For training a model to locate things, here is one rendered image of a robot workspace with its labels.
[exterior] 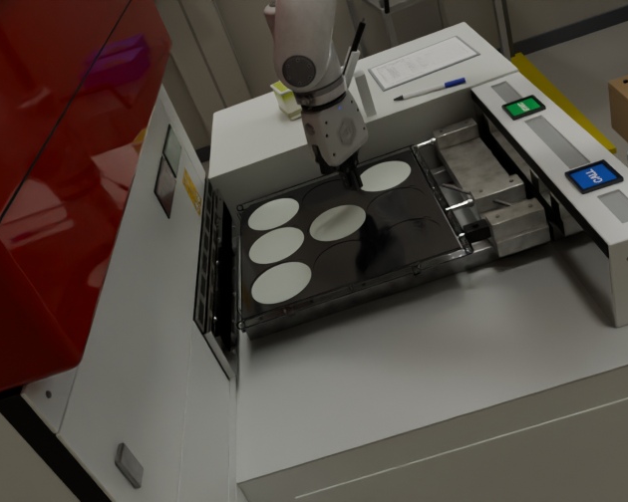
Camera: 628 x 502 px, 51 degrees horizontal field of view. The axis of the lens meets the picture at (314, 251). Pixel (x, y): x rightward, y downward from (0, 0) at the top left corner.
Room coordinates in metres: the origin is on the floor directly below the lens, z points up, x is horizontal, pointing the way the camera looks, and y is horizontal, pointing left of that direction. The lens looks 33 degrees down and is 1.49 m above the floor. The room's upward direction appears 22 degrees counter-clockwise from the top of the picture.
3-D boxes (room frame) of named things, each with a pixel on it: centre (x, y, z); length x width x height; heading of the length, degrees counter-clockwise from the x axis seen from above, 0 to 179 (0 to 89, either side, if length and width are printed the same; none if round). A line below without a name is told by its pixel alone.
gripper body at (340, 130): (1.00, -0.11, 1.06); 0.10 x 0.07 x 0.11; 126
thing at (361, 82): (1.19, -0.19, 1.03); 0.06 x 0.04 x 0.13; 83
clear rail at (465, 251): (0.78, -0.03, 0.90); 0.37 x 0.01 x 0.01; 83
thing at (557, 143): (0.85, -0.40, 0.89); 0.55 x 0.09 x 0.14; 173
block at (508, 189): (0.87, -0.31, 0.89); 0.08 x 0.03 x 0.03; 83
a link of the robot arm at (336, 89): (1.00, -0.10, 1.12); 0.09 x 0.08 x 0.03; 126
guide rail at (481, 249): (0.83, -0.10, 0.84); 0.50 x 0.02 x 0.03; 83
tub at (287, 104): (1.34, -0.09, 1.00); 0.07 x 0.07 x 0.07; 8
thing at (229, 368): (0.97, 0.16, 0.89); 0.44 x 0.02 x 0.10; 173
